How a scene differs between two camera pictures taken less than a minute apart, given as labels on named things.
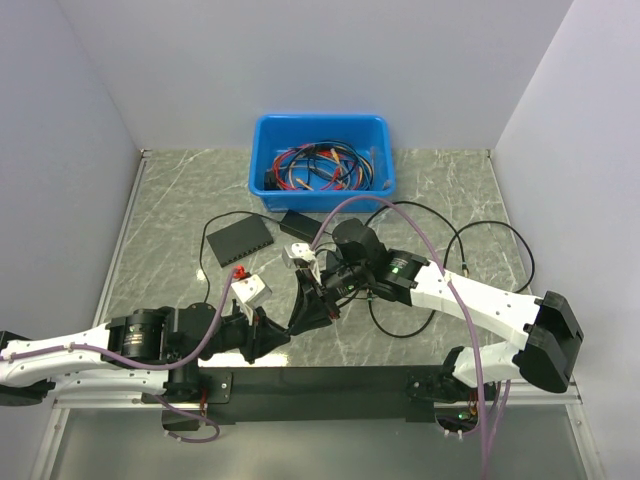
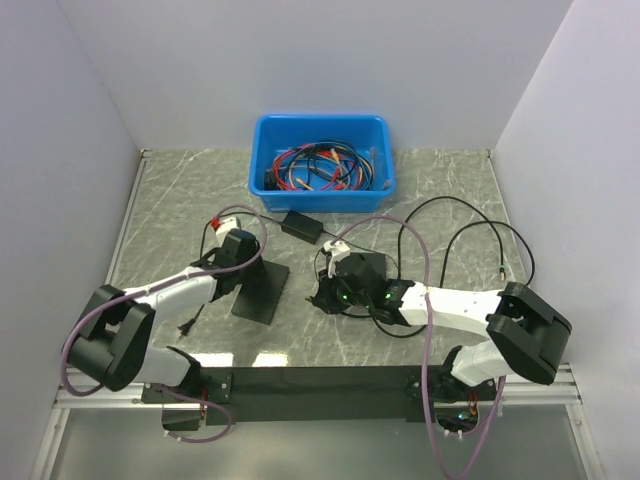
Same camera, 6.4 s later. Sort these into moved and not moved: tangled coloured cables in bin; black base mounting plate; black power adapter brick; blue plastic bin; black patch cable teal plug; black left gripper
Moved: black patch cable teal plug; black left gripper
Not moved: blue plastic bin; tangled coloured cables in bin; black power adapter brick; black base mounting plate
